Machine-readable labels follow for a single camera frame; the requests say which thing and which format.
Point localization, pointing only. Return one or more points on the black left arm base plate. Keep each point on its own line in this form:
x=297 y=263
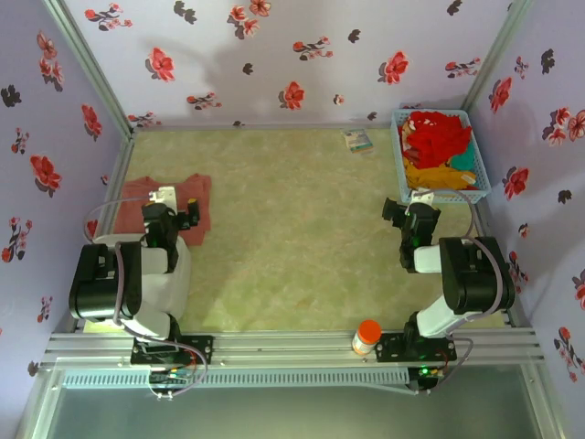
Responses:
x=201 y=350

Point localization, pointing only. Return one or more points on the aluminium frame rail with slots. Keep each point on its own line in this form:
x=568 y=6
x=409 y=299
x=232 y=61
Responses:
x=292 y=347

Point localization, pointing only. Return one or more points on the aluminium frame post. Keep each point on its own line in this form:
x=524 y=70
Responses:
x=90 y=64
x=496 y=55

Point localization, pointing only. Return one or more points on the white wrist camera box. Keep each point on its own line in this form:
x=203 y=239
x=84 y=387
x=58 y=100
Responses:
x=163 y=194
x=421 y=197

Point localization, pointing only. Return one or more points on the orange capped white bottle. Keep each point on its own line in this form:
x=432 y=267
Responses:
x=368 y=331

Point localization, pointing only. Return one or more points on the yellow and teal clothes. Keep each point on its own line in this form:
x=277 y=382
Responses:
x=429 y=176

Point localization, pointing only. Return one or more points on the teal t-shirt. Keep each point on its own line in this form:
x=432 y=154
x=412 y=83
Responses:
x=464 y=163

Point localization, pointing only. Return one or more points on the folded pink t-shirt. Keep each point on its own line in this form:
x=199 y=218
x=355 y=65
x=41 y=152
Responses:
x=132 y=215

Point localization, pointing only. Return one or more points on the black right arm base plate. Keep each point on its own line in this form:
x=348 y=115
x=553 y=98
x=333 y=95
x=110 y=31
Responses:
x=388 y=347

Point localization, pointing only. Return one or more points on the aluminium table back rail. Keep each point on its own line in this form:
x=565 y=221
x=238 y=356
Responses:
x=274 y=126

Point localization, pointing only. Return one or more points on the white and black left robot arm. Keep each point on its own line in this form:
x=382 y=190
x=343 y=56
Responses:
x=100 y=283

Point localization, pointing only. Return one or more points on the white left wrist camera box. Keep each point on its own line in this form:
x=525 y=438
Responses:
x=163 y=194

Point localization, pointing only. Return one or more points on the small green circuit board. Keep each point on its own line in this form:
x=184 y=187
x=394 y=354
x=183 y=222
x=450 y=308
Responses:
x=169 y=377

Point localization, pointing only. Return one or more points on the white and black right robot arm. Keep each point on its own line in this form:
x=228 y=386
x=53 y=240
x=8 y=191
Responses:
x=475 y=274

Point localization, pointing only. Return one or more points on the light blue plastic basket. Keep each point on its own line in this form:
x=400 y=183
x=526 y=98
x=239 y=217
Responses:
x=396 y=146

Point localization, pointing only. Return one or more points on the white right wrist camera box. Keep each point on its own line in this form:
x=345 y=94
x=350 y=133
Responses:
x=421 y=197

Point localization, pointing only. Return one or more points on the red printed t-shirt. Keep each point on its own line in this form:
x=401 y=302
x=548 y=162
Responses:
x=434 y=142

